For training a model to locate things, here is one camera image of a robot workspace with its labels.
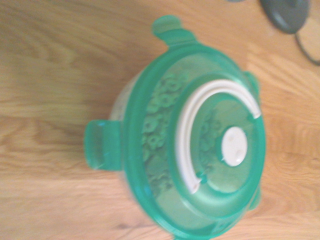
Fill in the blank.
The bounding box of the green round container lid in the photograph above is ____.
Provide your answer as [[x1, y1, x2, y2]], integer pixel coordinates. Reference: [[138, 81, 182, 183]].
[[83, 14, 266, 240]]

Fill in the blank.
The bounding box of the black kettle base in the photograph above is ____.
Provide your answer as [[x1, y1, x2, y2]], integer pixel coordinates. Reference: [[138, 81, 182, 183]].
[[259, 0, 311, 35]]

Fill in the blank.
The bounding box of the ring-shaped cereal pile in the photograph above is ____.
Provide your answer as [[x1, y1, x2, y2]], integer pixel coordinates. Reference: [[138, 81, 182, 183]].
[[141, 77, 226, 198]]

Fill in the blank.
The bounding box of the black kettle base cord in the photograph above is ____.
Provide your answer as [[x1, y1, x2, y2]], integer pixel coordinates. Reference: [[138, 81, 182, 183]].
[[294, 32, 320, 67]]

